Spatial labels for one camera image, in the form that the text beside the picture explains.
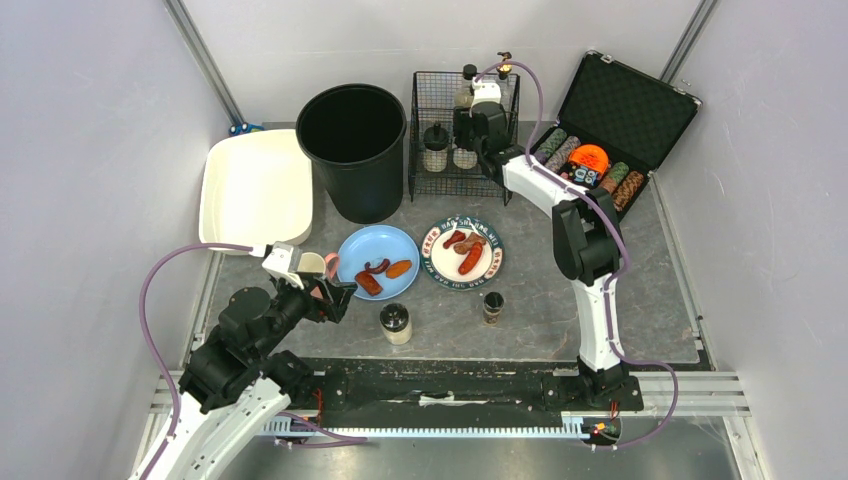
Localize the pink poker chip roll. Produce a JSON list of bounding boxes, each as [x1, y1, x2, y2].
[[544, 135, 581, 174]]

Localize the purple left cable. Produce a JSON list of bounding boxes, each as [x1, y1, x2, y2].
[[137, 243, 266, 480]]

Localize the brown steak piece toy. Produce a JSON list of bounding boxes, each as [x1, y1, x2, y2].
[[452, 232, 487, 255]]

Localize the purple cable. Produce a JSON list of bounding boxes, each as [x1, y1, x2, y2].
[[471, 59, 680, 452], [137, 243, 266, 480]]

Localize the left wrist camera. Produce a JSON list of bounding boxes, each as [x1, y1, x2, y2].
[[261, 242, 304, 290]]

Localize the red-brown meat roll toy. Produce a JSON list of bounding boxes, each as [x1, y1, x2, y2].
[[355, 271, 383, 297]]

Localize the orange nugget toy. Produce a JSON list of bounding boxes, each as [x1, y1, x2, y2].
[[385, 260, 413, 279]]

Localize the red drumstick toy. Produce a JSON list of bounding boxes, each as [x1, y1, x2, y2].
[[443, 230, 466, 249]]

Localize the green poker chip roll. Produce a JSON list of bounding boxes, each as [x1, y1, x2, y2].
[[534, 127, 568, 164]]

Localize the white patterned rim plate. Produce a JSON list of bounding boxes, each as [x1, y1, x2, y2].
[[420, 216, 505, 291]]

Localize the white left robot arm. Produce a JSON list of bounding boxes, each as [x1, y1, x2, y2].
[[131, 274, 357, 479]]

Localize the black poker chip case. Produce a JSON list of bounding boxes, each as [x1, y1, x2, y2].
[[531, 50, 703, 219]]

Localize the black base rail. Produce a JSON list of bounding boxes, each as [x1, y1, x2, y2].
[[291, 358, 644, 429]]

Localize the red sausage toy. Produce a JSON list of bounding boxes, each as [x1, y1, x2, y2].
[[458, 242, 484, 275]]

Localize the clear bottle gold pump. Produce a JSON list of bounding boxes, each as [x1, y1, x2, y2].
[[496, 52, 520, 139]]

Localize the black trash bin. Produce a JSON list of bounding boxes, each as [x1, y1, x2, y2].
[[296, 83, 407, 224]]

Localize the green brown chip roll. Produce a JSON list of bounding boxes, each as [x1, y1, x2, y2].
[[599, 162, 630, 194]]

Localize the brown poker chip roll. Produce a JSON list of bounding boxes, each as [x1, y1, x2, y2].
[[612, 171, 645, 212]]

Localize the sauce bottle red label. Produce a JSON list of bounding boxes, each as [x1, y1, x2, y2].
[[454, 64, 478, 109]]

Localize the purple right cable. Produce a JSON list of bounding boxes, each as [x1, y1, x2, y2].
[[471, 59, 680, 452]]

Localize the white rectangular basin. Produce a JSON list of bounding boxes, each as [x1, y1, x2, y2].
[[198, 129, 314, 246]]

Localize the small dark spice jar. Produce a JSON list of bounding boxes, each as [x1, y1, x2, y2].
[[483, 292, 505, 326]]

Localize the blue dice box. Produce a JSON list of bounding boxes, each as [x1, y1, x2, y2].
[[572, 165, 603, 187]]

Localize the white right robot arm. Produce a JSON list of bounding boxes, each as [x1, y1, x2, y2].
[[453, 101, 630, 408]]

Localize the pink handled cream mug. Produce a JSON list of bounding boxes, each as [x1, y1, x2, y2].
[[297, 252, 340, 280]]

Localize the brown octopus tentacle toy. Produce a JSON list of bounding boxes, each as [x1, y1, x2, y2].
[[363, 258, 391, 275]]

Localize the blue toy car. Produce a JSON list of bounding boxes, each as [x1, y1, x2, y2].
[[229, 122, 265, 137]]

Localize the spice jar black lid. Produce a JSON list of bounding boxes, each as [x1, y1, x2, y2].
[[452, 147, 478, 170], [379, 303, 412, 345], [422, 122, 450, 173]]

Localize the blue plate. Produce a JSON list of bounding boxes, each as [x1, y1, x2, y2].
[[336, 225, 420, 301]]

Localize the black wire basket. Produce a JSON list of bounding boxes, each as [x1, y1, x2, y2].
[[407, 71, 512, 204]]

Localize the orange round toy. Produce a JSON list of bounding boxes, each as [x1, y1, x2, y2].
[[569, 144, 610, 175]]

